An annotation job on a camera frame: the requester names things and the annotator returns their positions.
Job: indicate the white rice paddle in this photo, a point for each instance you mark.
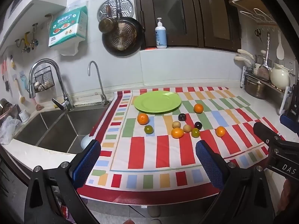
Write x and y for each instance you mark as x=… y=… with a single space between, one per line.
x=280 y=51

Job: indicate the tall arched steel faucet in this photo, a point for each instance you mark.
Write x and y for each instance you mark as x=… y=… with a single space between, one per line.
x=66 y=100

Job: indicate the slim steel faucet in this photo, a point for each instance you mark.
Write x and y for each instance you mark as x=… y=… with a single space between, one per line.
x=102 y=93

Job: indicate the steel ladle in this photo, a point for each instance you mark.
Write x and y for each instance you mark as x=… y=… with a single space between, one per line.
x=264 y=70

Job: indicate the small yellowish round fruit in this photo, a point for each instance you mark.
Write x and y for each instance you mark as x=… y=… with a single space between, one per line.
x=187 y=128
x=176 y=124

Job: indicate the dark plum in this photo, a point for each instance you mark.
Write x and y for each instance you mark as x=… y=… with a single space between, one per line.
x=182 y=117
x=198 y=125

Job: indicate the round steel steamer tray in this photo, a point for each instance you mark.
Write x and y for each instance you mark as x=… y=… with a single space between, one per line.
x=126 y=7

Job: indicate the dark wooden cabinet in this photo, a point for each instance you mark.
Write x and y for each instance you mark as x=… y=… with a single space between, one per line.
x=210 y=16

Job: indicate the white ceramic kettle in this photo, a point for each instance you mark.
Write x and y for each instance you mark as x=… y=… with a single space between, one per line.
x=279 y=77

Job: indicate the steel cooking pot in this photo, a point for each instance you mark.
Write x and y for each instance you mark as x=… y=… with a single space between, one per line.
x=255 y=87

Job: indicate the paper towel pack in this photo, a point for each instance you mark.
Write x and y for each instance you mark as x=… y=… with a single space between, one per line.
x=67 y=25

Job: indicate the black frying pan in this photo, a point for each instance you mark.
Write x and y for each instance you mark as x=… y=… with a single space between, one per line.
x=122 y=37

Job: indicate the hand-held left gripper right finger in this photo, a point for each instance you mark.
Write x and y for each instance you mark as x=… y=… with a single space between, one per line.
x=209 y=165

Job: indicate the striped colourful table cloth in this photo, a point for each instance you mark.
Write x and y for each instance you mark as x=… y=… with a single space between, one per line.
x=140 y=149

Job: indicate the green tomato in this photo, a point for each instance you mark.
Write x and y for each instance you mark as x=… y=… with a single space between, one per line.
x=148 y=129
x=195 y=132

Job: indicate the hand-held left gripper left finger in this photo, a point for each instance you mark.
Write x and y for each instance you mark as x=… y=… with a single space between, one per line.
x=86 y=165

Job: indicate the orange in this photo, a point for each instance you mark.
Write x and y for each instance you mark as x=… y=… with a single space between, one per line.
x=143 y=119
x=220 y=131
x=198 y=108
x=177 y=133

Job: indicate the small white cup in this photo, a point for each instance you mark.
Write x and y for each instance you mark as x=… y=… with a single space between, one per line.
x=23 y=116

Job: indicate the steel double sink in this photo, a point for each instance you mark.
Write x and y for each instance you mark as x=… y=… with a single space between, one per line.
x=58 y=130

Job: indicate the black scissors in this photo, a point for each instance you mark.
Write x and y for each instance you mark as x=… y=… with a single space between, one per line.
x=258 y=33

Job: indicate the metal dish rack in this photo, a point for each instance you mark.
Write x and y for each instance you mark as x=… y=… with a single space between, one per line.
x=286 y=98

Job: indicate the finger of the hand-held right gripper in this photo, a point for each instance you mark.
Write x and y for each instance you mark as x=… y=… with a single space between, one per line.
x=266 y=133
x=288 y=121

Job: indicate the clear plastic bag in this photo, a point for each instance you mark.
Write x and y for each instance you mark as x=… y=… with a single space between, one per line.
x=9 y=128

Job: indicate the pale blue bowl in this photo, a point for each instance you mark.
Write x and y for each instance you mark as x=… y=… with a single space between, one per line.
x=86 y=141

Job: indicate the person's right hand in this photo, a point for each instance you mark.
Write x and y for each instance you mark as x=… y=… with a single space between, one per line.
x=289 y=197

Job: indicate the small brass pot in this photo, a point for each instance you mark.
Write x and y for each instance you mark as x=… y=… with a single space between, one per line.
x=106 y=25

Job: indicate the white soap pump bottle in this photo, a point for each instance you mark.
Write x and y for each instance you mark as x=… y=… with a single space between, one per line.
x=161 y=36

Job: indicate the green plate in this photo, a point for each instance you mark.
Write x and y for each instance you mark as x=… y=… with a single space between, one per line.
x=157 y=101

